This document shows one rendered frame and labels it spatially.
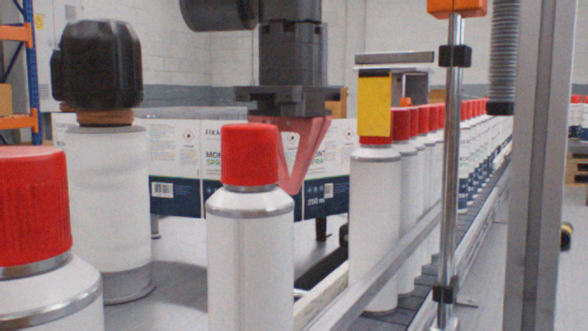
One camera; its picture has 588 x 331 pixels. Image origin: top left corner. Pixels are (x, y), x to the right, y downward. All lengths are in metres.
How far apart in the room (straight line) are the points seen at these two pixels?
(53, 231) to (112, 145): 0.39
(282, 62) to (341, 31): 7.90
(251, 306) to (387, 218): 0.26
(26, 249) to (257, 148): 0.15
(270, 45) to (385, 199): 0.19
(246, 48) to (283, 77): 8.43
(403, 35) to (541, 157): 7.64
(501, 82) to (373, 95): 0.22
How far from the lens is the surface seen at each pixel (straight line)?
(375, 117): 0.47
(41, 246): 0.18
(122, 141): 0.57
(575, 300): 0.81
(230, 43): 9.02
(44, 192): 0.18
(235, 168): 0.29
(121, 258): 0.59
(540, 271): 0.55
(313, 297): 0.50
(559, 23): 0.53
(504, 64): 0.65
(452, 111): 0.45
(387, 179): 0.52
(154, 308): 0.59
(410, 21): 8.16
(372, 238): 0.53
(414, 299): 0.60
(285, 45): 0.46
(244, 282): 0.29
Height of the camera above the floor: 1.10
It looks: 8 degrees down
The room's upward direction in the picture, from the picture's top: straight up
